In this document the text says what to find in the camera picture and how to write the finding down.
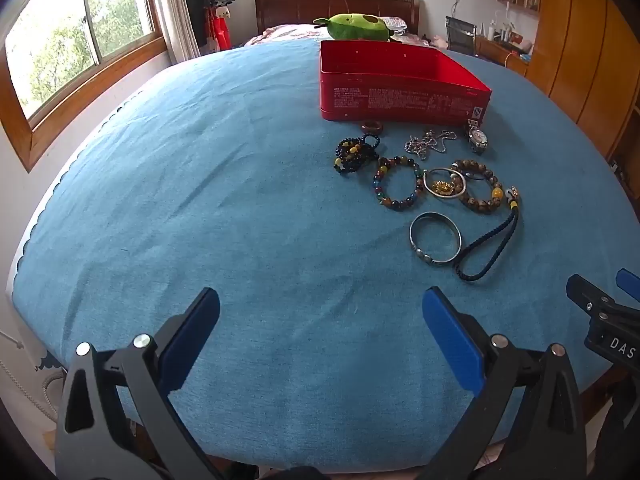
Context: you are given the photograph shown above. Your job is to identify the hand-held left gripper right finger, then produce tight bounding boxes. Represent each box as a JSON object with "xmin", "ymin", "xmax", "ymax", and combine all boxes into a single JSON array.
[{"xmin": 420, "ymin": 287, "xmax": 591, "ymax": 480}]

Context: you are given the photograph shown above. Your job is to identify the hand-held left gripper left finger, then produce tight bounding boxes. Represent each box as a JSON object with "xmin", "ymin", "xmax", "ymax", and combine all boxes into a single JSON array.
[{"xmin": 54, "ymin": 287, "xmax": 228, "ymax": 480}]

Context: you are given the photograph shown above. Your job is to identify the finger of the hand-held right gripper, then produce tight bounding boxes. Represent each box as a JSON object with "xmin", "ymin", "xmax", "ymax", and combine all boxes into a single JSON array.
[
  {"xmin": 616, "ymin": 268, "xmax": 640, "ymax": 305},
  {"xmin": 566, "ymin": 274, "xmax": 621, "ymax": 318}
]

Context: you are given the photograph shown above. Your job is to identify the wide silver bangle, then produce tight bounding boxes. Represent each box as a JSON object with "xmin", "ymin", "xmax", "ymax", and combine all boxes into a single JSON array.
[{"xmin": 409, "ymin": 212, "xmax": 463, "ymax": 266}]

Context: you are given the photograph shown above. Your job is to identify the dark braided cord gold charm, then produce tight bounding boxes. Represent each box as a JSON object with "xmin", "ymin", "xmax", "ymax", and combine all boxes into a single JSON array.
[{"xmin": 455, "ymin": 186, "xmax": 521, "ymax": 283}]

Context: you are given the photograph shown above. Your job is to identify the brown bead bracelet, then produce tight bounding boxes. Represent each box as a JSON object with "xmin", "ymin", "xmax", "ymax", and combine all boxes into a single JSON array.
[{"xmin": 450, "ymin": 159, "xmax": 505, "ymax": 215}]

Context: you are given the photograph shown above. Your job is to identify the thin silver bangle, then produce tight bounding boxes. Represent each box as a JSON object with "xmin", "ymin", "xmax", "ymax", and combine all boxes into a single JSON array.
[{"xmin": 422, "ymin": 167, "xmax": 470, "ymax": 201}]

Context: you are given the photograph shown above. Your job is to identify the multicolour bead bracelet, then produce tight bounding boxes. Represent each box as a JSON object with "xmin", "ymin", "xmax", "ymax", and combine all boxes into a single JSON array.
[{"xmin": 372, "ymin": 156, "xmax": 426, "ymax": 212}]

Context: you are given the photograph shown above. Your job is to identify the silver wristwatch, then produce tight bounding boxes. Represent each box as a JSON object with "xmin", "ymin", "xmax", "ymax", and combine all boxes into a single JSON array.
[{"xmin": 466, "ymin": 119, "xmax": 489, "ymax": 155}]

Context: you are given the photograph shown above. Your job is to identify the silver chain necklace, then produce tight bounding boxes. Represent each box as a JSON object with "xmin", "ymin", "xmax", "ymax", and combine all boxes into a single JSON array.
[{"xmin": 404, "ymin": 130, "xmax": 458, "ymax": 162}]

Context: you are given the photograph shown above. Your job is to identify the black bead bracelet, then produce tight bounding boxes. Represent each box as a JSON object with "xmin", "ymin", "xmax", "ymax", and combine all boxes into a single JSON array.
[{"xmin": 333, "ymin": 132, "xmax": 383, "ymax": 176}]

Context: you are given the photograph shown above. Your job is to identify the red tin box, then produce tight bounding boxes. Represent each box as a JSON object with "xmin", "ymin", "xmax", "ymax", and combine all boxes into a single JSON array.
[{"xmin": 318, "ymin": 40, "xmax": 492, "ymax": 128}]

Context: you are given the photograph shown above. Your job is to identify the blue cloth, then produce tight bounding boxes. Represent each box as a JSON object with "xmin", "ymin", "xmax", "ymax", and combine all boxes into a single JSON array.
[{"xmin": 10, "ymin": 40, "xmax": 640, "ymax": 468}]

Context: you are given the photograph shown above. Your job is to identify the wooden wardrobe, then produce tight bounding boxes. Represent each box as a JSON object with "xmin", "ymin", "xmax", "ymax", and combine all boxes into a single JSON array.
[{"xmin": 525, "ymin": 0, "xmax": 640, "ymax": 161}]

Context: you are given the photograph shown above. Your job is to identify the wooden desk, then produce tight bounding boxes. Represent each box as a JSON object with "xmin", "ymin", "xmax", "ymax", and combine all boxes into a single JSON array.
[{"xmin": 472, "ymin": 35, "xmax": 531, "ymax": 76}]

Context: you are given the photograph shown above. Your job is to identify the black chair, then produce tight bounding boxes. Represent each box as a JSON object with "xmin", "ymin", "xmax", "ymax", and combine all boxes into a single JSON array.
[{"xmin": 445, "ymin": 16, "xmax": 477, "ymax": 56}]

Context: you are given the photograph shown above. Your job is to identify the red bag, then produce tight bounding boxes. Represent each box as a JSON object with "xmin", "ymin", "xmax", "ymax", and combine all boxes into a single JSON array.
[{"xmin": 212, "ymin": 16, "xmax": 234, "ymax": 51}]

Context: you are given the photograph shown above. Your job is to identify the pink floral bedding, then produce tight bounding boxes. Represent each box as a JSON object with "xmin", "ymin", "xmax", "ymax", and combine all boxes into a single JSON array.
[{"xmin": 240, "ymin": 17, "xmax": 446, "ymax": 51}]

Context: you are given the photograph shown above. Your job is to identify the green avocado plush toy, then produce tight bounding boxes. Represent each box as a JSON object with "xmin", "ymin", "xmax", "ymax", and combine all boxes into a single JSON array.
[{"xmin": 313, "ymin": 12, "xmax": 396, "ymax": 42}]

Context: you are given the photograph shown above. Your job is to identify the white curtain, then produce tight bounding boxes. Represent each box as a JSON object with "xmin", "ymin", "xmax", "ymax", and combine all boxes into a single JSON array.
[{"xmin": 150, "ymin": 0, "xmax": 202, "ymax": 63}]

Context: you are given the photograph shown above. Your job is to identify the coat rack with dark clothes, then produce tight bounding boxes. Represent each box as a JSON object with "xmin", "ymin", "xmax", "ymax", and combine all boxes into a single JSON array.
[{"xmin": 182, "ymin": 0, "xmax": 241, "ymax": 51}]

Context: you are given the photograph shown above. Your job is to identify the dark wooden headboard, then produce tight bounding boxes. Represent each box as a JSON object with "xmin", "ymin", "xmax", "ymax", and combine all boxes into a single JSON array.
[{"xmin": 255, "ymin": 0, "xmax": 421, "ymax": 36}]

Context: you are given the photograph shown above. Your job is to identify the white cable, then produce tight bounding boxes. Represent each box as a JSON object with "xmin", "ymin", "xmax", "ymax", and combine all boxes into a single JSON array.
[{"xmin": 0, "ymin": 330, "xmax": 61, "ymax": 421}]

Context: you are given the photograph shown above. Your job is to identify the large wooden frame window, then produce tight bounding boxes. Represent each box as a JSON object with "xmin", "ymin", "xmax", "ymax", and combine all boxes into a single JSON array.
[{"xmin": 0, "ymin": 0, "xmax": 168, "ymax": 173}]

